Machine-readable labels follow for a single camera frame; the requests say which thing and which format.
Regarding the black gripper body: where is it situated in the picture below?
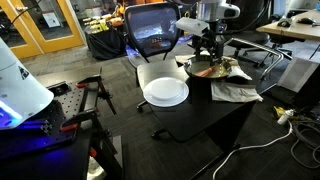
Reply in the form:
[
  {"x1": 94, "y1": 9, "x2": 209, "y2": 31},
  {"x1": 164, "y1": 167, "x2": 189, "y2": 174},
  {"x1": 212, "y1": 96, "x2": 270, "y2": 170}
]
[{"x1": 195, "y1": 20, "x2": 226, "y2": 48}]

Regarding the metal bowl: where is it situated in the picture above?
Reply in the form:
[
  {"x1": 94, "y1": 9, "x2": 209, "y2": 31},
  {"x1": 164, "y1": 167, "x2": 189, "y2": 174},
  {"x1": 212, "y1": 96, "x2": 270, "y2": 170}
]
[{"x1": 183, "y1": 55, "x2": 233, "y2": 80}]

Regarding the grey folded cloth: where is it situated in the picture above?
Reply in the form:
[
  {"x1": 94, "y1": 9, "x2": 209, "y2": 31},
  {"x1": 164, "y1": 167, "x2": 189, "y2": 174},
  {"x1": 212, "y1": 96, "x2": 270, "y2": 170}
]
[{"x1": 210, "y1": 80, "x2": 264, "y2": 103}]

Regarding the black swivel office chair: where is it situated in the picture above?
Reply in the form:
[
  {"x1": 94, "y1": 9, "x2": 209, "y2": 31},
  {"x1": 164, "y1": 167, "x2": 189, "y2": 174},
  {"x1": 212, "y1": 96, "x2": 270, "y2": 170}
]
[{"x1": 229, "y1": 0, "x2": 294, "y2": 68}]

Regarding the white round plate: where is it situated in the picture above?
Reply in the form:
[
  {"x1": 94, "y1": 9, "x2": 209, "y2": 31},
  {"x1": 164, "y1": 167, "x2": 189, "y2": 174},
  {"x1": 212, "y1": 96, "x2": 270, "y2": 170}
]
[{"x1": 143, "y1": 76, "x2": 190, "y2": 108}]

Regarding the black and grey mouse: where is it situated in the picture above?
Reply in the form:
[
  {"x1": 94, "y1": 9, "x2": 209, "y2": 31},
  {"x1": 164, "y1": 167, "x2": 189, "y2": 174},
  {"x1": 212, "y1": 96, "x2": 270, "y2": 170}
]
[{"x1": 276, "y1": 17, "x2": 293, "y2": 29}]

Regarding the white desk cabinet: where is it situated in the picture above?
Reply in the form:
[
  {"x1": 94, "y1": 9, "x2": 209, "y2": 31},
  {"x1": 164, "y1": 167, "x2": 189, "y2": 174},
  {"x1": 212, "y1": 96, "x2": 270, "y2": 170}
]
[{"x1": 277, "y1": 56, "x2": 320, "y2": 95}]

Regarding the yellow black power connector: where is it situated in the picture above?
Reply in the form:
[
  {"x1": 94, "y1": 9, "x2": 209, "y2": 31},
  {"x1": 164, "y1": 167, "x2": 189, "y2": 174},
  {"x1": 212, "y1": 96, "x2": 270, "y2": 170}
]
[{"x1": 272, "y1": 105, "x2": 288, "y2": 119}]

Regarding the wooden desk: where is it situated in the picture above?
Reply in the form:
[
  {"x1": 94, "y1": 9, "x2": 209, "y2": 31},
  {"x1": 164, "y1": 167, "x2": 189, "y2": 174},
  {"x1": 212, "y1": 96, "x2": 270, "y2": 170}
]
[{"x1": 256, "y1": 9, "x2": 320, "y2": 43}]

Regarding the orange object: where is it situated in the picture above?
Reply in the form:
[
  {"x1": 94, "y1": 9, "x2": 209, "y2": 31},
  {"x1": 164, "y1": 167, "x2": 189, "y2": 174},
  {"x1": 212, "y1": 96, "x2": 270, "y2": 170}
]
[{"x1": 109, "y1": 16, "x2": 124, "y2": 28}]

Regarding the white power plug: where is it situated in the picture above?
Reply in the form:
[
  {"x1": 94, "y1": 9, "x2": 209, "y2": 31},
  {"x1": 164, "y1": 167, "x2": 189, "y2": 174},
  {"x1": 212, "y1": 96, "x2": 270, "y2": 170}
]
[{"x1": 276, "y1": 109, "x2": 295, "y2": 126}]

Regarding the black draped table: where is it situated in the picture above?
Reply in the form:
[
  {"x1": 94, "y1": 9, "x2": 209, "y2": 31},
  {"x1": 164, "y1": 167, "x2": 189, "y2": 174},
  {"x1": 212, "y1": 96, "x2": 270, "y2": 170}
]
[{"x1": 83, "y1": 24, "x2": 128, "y2": 61}]

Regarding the yellow objects pile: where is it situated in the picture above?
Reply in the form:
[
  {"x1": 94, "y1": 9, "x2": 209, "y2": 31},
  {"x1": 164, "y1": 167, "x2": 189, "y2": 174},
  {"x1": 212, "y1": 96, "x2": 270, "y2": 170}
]
[{"x1": 82, "y1": 14, "x2": 111, "y2": 35}]

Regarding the yellow framed glass door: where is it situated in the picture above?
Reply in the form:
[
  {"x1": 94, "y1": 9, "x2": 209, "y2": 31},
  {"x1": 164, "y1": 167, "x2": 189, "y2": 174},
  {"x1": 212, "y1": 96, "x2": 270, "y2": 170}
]
[
  {"x1": 0, "y1": 0, "x2": 44, "y2": 60},
  {"x1": 11, "y1": 0, "x2": 86, "y2": 54}
]

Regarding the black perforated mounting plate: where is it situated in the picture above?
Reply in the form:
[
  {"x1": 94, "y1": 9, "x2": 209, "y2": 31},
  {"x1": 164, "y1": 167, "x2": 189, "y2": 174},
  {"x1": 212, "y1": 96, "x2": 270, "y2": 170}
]
[{"x1": 0, "y1": 80, "x2": 92, "y2": 161}]

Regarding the white paper notice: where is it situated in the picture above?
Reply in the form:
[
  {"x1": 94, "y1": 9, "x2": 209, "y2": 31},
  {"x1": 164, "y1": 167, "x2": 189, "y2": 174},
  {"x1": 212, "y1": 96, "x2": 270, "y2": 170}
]
[{"x1": 42, "y1": 11, "x2": 62, "y2": 29}]

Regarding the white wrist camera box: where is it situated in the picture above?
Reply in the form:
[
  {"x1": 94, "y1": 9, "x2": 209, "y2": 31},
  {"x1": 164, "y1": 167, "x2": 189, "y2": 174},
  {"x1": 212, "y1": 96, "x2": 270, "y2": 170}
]
[{"x1": 175, "y1": 17, "x2": 211, "y2": 38}]

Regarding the chrome tube chair frame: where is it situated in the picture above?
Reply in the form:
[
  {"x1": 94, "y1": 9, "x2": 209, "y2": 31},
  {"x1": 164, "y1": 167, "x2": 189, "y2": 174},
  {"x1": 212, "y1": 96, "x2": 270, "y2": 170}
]
[{"x1": 223, "y1": 37, "x2": 285, "y2": 95}]

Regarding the white power cable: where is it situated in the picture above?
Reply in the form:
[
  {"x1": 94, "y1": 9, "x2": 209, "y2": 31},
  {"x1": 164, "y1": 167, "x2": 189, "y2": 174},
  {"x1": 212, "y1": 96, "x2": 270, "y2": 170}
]
[{"x1": 212, "y1": 120, "x2": 294, "y2": 180}]

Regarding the grey cable bundle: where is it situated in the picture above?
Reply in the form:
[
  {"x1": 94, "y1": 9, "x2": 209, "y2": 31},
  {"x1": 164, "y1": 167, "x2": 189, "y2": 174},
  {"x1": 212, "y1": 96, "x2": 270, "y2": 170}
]
[{"x1": 289, "y1": 119, "x2": 320, "y2": 170}]

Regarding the black clamp orange handle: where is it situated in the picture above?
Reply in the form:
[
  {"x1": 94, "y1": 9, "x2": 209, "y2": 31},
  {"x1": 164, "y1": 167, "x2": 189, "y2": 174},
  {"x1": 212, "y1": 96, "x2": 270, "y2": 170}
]
[
  {"x1": 59, "y1": 107, "x2": 101, "y2": 134},
  {"x1": 75, "y1": 67, "x2": 118, "y2": 116},
  {"x1": 88, "y1": 145, "x2": 99, "y2": 159}
]

